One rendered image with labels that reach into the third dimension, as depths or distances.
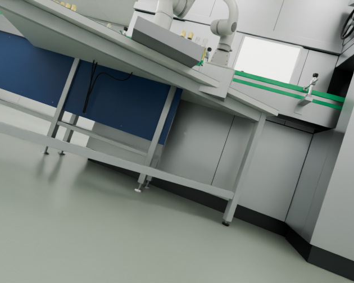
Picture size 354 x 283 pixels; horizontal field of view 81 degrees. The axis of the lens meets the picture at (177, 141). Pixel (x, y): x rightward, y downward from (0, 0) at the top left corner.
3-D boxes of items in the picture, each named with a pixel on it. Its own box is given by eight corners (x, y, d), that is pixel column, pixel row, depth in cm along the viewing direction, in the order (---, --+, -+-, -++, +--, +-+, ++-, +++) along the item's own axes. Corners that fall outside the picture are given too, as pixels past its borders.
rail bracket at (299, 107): (300, 115, 130) (311, 81, 131) (313, 109, 114) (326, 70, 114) (292, 113, 131) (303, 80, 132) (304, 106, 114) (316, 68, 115)
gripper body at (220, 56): (231, 53, 122) (225, 72, 125) (214, 48, 124) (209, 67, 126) (232, 49, 115) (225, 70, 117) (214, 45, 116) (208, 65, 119)
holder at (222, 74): (226, 99, 137) (230, 88, 137) (230, 84, 110) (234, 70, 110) (201, 92, 140) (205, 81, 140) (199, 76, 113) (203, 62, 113)
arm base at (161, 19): (169, 43, 102) (178, 13, 102) (145, 33, 99) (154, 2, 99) (164, 55, 117) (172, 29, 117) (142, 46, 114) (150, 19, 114)
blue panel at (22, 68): (169, 146, 151) (188, 91, 152) (163, 145, 133) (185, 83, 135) (-1, 87, 180) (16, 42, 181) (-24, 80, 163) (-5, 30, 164)
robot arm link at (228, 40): (225, 16, 106) (210, 17, 112) (218, 37, 108) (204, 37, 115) (240, 28, 116) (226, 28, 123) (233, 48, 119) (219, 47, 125)
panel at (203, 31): (287, 92, 151) (301, 49, 152) (288, 91, 148) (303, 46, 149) (172, 62, 168) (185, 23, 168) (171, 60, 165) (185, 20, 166)
